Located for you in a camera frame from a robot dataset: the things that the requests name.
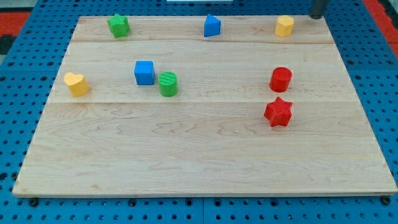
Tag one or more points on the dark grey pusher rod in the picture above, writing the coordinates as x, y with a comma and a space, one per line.
317, 9

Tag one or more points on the blue triangle block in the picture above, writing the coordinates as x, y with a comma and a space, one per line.
212, 26

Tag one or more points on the wooden board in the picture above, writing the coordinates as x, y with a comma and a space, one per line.
211, 139

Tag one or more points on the yellow hexagon block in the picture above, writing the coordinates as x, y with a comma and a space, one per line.
284, 26

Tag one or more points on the red cylinder block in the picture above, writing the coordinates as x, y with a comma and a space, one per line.
280, 79

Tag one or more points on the red star block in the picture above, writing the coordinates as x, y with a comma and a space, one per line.
278, 112

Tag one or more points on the green cylinder block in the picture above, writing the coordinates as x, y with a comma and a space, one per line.
168, 84

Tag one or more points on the blue cube block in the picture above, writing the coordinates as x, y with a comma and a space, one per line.
144, 72

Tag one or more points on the green star block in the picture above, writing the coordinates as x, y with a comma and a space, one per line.
118, 25

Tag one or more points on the yellow heart block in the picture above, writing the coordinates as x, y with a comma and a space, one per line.
76, 83

